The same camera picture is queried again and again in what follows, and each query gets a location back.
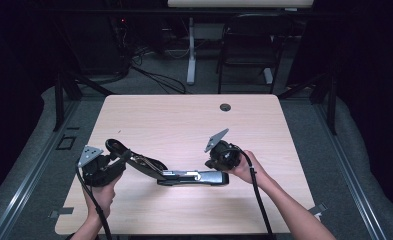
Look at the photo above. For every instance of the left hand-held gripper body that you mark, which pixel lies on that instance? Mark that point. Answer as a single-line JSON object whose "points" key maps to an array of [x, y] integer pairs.
{"points": [[100, 170]]}

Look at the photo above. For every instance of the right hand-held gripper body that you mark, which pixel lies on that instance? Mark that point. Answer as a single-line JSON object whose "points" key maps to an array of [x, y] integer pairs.
{"points": [[227, 156]]}

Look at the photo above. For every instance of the person's right hand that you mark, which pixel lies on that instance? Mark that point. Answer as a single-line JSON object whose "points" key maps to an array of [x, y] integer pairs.
{"points": [[250, 171]]}

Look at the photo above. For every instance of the person's left hand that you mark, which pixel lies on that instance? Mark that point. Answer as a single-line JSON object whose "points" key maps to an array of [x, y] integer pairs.
{"points": [[102, 198]]}

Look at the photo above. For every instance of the black tape square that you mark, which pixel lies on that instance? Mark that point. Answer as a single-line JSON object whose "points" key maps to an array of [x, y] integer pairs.
{"points": [[59, 144]]}

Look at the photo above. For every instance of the grey tape strip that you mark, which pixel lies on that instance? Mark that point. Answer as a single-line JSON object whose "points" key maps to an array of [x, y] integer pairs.
{"points": [[62, 211], [319, 208]]}

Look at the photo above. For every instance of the black metal stand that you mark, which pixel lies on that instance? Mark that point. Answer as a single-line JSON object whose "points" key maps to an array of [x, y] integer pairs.
{"points": [[59, 100], [332, 106]]}

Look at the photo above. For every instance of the black folding chair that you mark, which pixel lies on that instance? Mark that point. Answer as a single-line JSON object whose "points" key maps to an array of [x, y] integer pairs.
{"points": [[250, 50]]}

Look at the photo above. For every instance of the white desk leg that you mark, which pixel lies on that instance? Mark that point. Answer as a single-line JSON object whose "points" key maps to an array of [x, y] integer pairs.
{"points": [[191, 50]]}

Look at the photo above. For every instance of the black computer tower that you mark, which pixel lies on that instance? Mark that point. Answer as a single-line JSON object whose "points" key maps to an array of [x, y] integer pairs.
{"points": [[90, 46]]}

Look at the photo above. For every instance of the white desk top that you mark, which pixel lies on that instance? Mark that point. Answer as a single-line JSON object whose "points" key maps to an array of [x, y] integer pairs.
{"points": [[240, 3]]}

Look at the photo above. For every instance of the aluminium floor rail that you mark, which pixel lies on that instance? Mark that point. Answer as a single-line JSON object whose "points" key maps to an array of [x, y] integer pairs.
{"points": [[350, 180], [27, 176]]}

